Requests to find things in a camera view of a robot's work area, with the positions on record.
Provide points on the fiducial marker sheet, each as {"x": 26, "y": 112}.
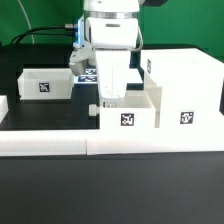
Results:
{"x": 90, "y": 77}

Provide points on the white drawer box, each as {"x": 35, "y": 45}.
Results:
{"x": 45, "y": 84}
{"x": 135, "y": 112}

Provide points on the white front drawer box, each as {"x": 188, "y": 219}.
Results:
{"x": 135, "y": 112}

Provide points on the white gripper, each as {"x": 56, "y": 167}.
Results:
{"x": 112, "y": 68}

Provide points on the white drawer cabinet frame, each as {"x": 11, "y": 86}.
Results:
{"x": 185, "y": 86}

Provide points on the white rear drawer box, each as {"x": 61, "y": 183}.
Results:
{"x": 45, "y": 84}

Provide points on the white fence bar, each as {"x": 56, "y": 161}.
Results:
{"x": 156, "y": 141}
{"x": 41, "y": 143}
{"x": 3, "y": 107}

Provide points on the white front fence bar right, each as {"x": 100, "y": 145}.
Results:
{"x": 156, "y": 141}

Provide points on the white front fence bar left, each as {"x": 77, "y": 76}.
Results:
{"x": 41, "y": 143}

